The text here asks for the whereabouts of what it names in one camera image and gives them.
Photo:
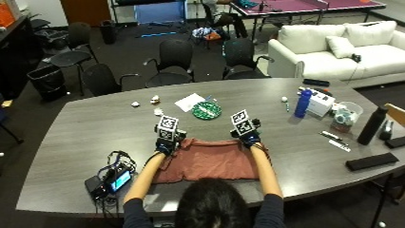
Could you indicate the person's right hand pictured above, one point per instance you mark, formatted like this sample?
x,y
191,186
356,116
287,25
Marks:
x,y
250,136

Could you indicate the person's left hand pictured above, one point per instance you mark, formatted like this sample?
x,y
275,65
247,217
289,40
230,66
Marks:
x,y
167,143

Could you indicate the reddish brown cloth garment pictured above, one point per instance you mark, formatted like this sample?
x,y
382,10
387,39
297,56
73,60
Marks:
x,y
211,161

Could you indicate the white right marker cube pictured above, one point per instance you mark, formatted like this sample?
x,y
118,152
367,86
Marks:
x,y
242,123

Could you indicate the white marker cube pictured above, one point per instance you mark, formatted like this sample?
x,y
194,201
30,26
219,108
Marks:
x,y
242,123
169,127

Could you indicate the white left marker cube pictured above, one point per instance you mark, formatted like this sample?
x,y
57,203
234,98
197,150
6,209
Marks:
x,y
169,127

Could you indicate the small white crumpled object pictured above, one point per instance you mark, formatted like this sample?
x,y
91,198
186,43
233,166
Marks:
x,y
159,111
135,104
155,99

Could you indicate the green round patterned plate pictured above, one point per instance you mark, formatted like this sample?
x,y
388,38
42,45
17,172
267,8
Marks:
x,y
207,110

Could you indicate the white paper sheet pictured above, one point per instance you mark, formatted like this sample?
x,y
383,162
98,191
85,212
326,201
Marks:
x,y
190,102

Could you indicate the small white ball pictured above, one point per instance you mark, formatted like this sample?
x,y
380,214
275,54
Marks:
x,y
285,98

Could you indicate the blue water bottle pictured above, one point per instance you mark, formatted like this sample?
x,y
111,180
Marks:
x,y
303,103

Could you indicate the black and white marker pen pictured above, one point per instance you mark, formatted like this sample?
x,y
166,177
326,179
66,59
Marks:
x,y
332,136
339,145

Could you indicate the white cardboard box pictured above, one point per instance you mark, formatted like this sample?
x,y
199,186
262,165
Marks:
x,y
321,102

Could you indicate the black power bank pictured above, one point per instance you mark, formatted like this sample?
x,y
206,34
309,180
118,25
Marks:
x,y
95,187

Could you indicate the the person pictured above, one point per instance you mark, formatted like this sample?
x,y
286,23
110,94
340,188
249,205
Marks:
x,y
211,205

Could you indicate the black flat bar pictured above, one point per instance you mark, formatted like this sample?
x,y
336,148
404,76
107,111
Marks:
x,y
317,82

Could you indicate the clear plastic container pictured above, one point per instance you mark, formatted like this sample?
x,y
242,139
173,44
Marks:
x,y
347,115

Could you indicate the black office chair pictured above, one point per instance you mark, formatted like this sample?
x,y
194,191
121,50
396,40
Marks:
x,y
74,53
102,79
243,59
174,63

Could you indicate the black water bottle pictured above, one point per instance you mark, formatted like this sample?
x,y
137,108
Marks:
x,y
372,126

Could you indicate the black flat rectangular case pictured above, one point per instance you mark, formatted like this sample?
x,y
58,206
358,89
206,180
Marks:
x,y
371,161

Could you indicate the black waste bin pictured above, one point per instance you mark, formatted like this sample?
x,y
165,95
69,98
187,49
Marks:
x,y
109,31
49,82

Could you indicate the white sofa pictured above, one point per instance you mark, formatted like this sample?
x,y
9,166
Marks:
x,y
342,53

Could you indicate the black controller on sofa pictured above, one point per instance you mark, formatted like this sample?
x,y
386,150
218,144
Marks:
x,y
358,57

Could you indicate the white sofa cushion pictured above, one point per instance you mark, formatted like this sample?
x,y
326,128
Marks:
x,y
340,46

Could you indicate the purple table tennis table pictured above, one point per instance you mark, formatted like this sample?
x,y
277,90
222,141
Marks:
x,y
305,7

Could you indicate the black cabinet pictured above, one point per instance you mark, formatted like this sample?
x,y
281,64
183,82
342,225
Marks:
x,y
17,57

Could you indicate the blue board frame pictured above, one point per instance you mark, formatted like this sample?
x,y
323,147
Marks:
x,y
161,12

